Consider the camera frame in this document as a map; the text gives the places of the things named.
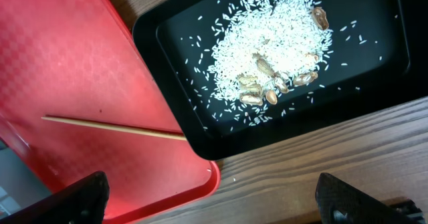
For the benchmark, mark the rice and peanut shells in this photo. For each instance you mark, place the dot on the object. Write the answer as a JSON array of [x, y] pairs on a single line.
[[246, 62]]

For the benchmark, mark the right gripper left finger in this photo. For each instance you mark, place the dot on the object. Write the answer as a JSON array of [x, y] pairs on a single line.
[[83, 202]]

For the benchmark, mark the red serving tray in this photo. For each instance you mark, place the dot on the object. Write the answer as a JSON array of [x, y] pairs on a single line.
[[76, 58]]

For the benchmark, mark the black tray bin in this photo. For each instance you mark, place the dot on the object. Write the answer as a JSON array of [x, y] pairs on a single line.
[[382, 88]]

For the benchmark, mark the wooden chopstick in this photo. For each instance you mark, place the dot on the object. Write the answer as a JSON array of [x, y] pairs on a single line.
[[118, 128]]

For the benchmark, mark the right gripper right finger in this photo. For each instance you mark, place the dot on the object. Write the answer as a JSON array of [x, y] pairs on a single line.
[[340, 203]]

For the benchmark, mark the grey dishwasher rack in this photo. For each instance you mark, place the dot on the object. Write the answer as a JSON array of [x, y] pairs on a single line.
[[20, 188]]

